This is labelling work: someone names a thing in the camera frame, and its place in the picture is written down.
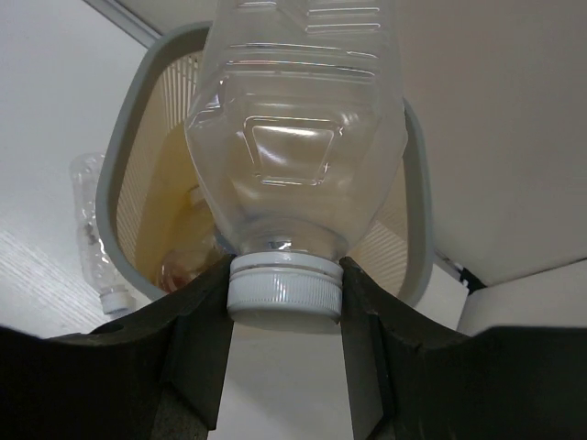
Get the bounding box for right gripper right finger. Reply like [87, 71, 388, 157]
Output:
[341, 258, 586, 439]

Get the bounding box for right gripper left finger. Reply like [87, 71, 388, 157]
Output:
[1, 257, 233, 439]

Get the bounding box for clear bottle red cap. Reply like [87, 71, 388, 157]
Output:
[156, 248, 223, 293]

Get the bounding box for square bottle orange label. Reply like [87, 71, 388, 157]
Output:
[185, 1, 407, 331]

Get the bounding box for beige plastic waste bin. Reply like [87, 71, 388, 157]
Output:
[96, 22, 434, 307]

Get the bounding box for clear bottle near bin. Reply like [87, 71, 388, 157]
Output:
[69, 153, 134, 316]

